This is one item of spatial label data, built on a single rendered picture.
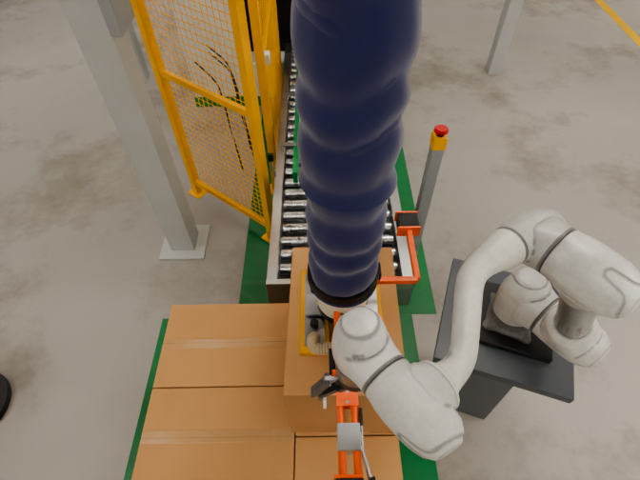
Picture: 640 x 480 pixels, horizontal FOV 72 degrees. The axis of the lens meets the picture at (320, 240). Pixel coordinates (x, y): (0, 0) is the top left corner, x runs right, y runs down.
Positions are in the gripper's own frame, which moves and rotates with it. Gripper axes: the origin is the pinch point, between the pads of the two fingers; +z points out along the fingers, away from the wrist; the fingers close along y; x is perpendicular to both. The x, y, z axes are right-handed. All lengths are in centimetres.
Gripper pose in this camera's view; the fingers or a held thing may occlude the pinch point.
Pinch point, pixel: (351, 401)
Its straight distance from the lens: 117.9
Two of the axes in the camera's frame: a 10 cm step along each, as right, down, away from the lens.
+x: -0.1, 7.7, -6.3
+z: 0.2, 6.3, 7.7
